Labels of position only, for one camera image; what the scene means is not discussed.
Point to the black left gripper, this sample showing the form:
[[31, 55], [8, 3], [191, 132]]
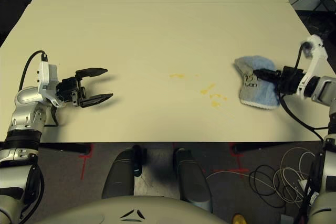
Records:
[[69, 90]]

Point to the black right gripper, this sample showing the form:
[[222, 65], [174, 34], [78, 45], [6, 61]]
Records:
[[288, 79]]

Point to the blue grey printed rag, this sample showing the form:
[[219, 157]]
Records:
[[262, 95]]

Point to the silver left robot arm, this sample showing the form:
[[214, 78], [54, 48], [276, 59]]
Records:
[[26, 98]]

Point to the blotchy yellow liquid spill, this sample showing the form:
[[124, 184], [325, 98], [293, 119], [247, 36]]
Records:
[[215, 103]]

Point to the streak-shaped yellow liquid spill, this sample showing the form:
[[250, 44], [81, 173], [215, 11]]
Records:
[[207, 89]]

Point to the black table foot bar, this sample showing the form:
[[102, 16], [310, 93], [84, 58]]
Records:
[[68, 148], [262, 146]]

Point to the red floor tape cross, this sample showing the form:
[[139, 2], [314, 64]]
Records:
[[83, 163], [238, 161]]

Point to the small yellow liquid spill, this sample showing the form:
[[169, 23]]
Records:
[[177, 76]]

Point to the dark grey left robot leg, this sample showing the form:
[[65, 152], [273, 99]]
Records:
[[119, 174]]

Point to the dark grey robot leg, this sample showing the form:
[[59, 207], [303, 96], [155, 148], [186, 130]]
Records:
[[191, 176], [119, 174]]

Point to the short red floor tape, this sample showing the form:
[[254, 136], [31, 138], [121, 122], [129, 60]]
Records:
[[173, 145]]

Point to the grey robot torso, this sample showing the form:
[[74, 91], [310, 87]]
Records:
[[105, 211]]

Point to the dark grey right robot leg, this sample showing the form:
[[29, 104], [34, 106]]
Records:
[[191, 176]]

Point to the small grey box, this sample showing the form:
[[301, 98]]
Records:
[[286, 220]]

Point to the yellow round object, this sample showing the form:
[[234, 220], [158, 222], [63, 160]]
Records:
[[239, 220]]

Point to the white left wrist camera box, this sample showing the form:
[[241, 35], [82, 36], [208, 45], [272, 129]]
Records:
[[46, 77]]

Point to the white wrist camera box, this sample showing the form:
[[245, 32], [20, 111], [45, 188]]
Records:
[[319, 51], [46, 77]]

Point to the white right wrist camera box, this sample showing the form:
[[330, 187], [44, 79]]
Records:
[[319, 51]]

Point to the black table centre post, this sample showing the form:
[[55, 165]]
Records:
[[137, 155]]

